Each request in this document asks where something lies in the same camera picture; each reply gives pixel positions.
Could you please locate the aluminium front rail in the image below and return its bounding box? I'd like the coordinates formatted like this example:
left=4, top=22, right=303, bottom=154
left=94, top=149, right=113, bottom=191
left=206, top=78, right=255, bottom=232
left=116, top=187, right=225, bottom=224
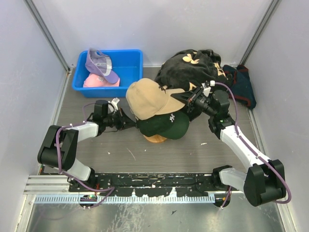
left=23, top=174, right=287, bottom=194

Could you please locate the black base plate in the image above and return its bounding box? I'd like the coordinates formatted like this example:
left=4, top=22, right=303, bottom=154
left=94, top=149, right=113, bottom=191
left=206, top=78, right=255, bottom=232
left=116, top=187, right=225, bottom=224
left=69, top=173, right=241, bottom=198

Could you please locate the black floral blanket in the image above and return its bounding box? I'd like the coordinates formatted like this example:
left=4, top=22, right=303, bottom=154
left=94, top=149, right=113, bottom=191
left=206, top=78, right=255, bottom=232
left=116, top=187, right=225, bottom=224
left=154, top=49, right=233, bottom=91

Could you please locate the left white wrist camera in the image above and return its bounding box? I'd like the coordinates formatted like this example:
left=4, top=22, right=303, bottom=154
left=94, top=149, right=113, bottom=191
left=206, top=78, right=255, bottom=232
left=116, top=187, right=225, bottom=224
left=111, top=98, right=120, bottom=111

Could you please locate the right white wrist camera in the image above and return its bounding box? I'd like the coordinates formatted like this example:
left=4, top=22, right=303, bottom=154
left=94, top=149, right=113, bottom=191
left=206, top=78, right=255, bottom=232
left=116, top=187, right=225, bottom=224
left=202, top=80, right=215, bottom=97

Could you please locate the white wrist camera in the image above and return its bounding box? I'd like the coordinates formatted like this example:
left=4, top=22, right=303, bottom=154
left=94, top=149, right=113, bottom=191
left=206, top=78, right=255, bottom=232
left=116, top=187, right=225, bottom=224
left=111, top=98, right=120, bottom=111
left=202, top=80, right=215, bottom=97

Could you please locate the pink cap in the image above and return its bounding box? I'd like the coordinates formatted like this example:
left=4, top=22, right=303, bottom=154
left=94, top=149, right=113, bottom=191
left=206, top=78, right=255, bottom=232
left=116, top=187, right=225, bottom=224
left=83, top=73, right=120, bottom=87

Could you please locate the navy cloth red trim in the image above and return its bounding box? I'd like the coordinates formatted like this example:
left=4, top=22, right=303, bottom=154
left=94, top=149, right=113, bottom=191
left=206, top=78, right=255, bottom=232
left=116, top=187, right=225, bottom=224
left=223, top=65, right=256, bottom=110

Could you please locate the purple LA cap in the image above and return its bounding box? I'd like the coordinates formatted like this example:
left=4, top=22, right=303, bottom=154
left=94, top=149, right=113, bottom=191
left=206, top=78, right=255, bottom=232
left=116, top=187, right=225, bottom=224
left=85, top=48, right=120, bottom=84

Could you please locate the white slotted cable duct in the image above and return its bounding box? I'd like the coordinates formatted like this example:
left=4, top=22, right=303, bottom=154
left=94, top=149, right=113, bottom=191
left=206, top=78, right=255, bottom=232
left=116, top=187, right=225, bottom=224
left=34, top=194, right=215, bottom=204

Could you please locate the green NY cap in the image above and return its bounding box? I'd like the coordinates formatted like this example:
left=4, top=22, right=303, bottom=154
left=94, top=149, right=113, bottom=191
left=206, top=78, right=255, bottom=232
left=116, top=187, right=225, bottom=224
left=136, top=111, right=190, bottom=140

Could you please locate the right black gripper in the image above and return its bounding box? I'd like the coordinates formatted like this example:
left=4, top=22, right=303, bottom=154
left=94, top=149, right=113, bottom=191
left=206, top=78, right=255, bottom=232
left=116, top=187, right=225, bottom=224
left=170, top=87, right=216, bottom=117

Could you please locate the wooden hat stand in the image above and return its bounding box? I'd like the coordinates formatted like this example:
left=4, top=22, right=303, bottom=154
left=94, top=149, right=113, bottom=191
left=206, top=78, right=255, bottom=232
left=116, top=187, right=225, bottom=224
left=143, top=135, right=167, bottom=144

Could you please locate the beige cap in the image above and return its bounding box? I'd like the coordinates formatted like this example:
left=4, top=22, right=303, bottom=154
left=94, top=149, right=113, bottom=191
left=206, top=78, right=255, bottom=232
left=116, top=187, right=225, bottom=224
left=126, top=78, right=184, bottom=120

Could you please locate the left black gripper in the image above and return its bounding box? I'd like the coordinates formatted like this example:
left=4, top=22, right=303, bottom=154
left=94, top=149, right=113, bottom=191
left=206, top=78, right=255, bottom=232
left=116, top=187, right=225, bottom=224
left=104, top=107, right=138, bottom=131

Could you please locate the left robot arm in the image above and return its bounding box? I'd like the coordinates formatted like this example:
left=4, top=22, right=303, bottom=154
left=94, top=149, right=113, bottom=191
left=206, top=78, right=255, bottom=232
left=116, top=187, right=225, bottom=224
left=37, top=98, right=136, bottom=191

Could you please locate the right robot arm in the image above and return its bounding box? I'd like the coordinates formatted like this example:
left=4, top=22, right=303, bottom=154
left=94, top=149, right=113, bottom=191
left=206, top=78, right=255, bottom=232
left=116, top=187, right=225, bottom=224
left=172, top=87, right=289, bottom=206

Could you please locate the purple cable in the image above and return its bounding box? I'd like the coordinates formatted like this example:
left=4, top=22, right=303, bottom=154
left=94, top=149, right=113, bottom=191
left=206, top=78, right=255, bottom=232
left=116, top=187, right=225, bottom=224
left=213, top=81, right=292, bottom=208
left=55, top=102, right=116, bottom=209

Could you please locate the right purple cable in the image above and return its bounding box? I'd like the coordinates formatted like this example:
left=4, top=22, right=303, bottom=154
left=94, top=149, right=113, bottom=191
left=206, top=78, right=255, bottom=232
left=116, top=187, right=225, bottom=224
left=213, top=81, right=292, bottom=208

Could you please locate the blue plastic bin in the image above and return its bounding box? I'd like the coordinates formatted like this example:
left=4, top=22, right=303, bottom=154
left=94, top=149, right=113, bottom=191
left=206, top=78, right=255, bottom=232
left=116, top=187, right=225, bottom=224
left=71, top=49, right=143, bottom=98

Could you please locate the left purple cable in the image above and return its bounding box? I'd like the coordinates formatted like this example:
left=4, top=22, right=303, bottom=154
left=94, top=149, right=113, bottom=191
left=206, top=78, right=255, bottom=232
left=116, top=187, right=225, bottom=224
left=55, top=102, right=116, bottom=209

